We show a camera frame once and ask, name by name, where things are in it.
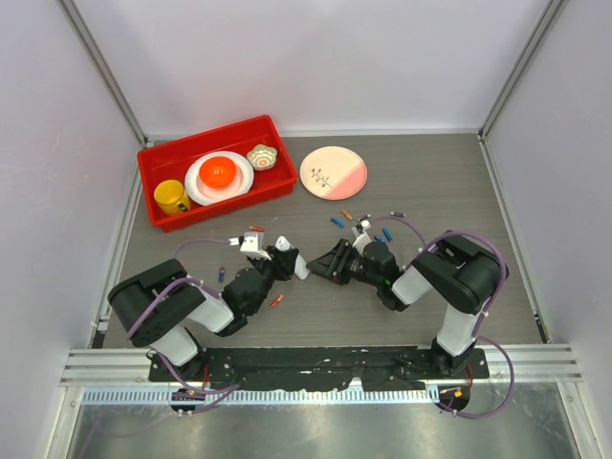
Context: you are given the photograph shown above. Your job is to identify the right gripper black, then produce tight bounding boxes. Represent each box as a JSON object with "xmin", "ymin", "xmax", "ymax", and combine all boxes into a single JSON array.
[{"xmin": 306, "ymin": 238, "xmax": 383, "ymax": 288}]

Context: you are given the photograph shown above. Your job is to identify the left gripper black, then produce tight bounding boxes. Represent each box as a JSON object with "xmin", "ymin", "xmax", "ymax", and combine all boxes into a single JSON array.
[{"xmin": 249, "ymin": 246, "xmax": 297, "ymax": 315}]

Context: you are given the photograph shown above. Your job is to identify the white remote control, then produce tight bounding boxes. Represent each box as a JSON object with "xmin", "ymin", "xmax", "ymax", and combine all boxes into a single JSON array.
[{"xmin": 274, "ymin": 235, "xmax": 310, "ymax": 280}]

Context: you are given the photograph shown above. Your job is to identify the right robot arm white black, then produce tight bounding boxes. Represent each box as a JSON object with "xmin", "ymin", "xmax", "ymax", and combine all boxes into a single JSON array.
[{"xmin": 306, "ymin": 231, "xmax": 509, "ymax": 378}]

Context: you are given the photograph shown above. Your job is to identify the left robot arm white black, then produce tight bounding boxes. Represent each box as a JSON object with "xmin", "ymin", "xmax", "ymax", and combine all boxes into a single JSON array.
[{"xmin": 107, "ymin": 241, "xmax": 310, "ymax": 382}]

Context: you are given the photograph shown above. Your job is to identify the orange battery near plate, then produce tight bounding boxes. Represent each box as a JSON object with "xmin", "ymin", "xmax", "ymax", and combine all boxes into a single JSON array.
[{"xmin": 341, "ymin": 209, "xmax": 354, "ymax": 221}]

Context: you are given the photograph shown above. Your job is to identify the pink beige plate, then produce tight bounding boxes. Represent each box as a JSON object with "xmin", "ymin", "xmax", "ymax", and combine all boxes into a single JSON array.
[{"xmin": 299, "ymin": 146, "xmax": 368, "ymax": 201}]

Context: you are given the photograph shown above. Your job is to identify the white paper plate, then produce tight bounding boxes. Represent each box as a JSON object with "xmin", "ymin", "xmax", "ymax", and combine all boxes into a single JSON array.
[{"xmin": 184, "ymin": 151, "xmax": 254, "ymax": 206}]

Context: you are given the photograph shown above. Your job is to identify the small patterned flower bowl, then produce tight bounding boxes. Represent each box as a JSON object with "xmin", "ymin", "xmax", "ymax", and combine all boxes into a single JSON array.
[{"xmin": 246, "ymin": 144, "xmax": 277, "ymax": 171}]

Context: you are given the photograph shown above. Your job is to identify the orange bowl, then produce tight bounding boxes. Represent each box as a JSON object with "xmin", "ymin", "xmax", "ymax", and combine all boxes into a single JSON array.
[{"xmin": 199, "ymin": 156, "xmax": 237, "ymax": 188}]

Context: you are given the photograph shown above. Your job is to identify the yellow mug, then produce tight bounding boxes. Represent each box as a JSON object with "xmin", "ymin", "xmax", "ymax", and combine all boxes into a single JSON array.
[{"xmin": 154, "ymin": 180, "xmax": 191, "ymax": 216}]

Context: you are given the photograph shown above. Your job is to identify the red plastic bin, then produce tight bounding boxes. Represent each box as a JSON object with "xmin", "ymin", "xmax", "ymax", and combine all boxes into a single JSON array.
[{"xmin": 138, "ymin": 115, "xmax": 297, "ymax": 232}]

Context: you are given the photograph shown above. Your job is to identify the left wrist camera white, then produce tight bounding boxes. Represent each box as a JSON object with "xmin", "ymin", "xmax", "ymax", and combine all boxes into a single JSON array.
[{"xmin": 229, "ymin": 231, "xmax": 271, "ymax": 260}]

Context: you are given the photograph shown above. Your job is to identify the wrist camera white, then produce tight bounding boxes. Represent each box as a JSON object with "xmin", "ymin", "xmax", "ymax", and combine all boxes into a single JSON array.
[
  {"xmin": 229, "ymin": 231, "xmax": 271, "ymax": 260},
  {"xmin": 352, "ymin": 219, "xmax": 372, "ymax": 253}
]

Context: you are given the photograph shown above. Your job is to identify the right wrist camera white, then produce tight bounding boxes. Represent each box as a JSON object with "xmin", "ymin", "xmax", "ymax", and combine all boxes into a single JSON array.
[{"xmin": 352, "ymin": 219, "xmax": 372, "ymax": 253}]

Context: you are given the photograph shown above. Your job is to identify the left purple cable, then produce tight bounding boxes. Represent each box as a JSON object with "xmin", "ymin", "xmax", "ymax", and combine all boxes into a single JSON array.
[{"xmin": 124, "ymin": 238, "xmax": 243, "ymax": 415}]

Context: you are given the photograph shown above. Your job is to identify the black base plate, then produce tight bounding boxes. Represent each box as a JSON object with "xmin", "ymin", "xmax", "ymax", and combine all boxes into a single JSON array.
[{"xmin": 176, "ymin": 346, "xmax": 490, "ymax": 392}]

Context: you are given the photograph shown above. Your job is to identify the slotted cable duct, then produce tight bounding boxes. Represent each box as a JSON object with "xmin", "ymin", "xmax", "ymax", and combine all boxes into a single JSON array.
[{"xmin": 81, "ymin": 385, "xmax": 439, "ymax": 406}]

